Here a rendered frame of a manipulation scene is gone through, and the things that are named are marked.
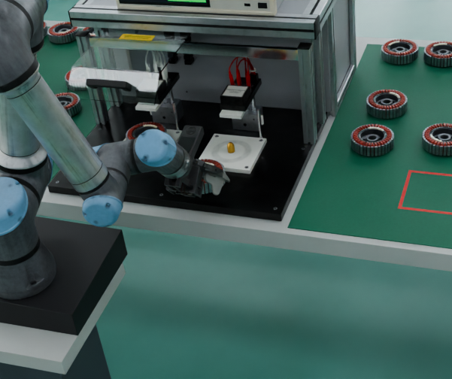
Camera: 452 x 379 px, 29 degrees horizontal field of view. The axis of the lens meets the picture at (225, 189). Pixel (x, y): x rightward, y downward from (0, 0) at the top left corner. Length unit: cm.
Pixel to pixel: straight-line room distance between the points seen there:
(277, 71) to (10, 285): 97
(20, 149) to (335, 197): 77
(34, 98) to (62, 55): 140
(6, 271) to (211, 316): 119
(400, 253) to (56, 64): 144
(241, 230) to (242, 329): 84
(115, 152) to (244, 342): 117
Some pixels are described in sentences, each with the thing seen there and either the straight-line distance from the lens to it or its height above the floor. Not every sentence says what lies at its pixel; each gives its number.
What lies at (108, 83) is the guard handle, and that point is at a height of 106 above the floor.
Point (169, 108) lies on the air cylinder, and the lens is 242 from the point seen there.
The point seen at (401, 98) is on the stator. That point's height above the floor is 79.
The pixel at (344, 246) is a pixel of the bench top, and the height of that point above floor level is 73.
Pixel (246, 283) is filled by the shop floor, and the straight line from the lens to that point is 302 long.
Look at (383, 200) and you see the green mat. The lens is 212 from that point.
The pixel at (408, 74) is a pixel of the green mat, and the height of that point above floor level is 75.
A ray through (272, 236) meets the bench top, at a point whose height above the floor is 73.
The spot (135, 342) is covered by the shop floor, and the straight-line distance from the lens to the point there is 289.
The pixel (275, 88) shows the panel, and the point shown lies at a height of 83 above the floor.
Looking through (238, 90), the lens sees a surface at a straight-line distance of 226.
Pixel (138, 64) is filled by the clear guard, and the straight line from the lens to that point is 215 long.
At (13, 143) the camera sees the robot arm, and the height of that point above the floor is 112.
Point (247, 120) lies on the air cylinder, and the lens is 235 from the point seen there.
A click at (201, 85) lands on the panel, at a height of 82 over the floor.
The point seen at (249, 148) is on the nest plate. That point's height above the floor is 78.
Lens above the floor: 204
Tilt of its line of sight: 36 degrees down
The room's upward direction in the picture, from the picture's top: 8 degrees counter-clockwise
